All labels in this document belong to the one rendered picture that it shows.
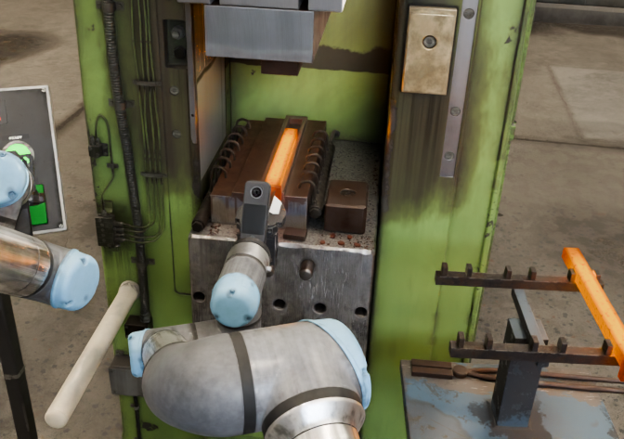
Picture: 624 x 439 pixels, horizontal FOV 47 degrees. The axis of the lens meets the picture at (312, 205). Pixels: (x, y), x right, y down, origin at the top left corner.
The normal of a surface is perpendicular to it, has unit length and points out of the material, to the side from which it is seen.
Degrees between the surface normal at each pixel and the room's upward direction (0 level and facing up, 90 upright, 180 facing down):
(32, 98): 60
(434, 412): 0
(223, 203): 90
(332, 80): 90
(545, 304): 0
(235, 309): 90
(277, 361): 34
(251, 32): 90
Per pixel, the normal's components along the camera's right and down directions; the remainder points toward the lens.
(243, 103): -0.11, 0.47
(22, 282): 0.69, 0.62
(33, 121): 0.29, -0.04
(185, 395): -0.44, -0.05
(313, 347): 0.17, -0.70
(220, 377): -0.02, -0.37
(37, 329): 0.04, -0.88
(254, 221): -0.04, 0.01
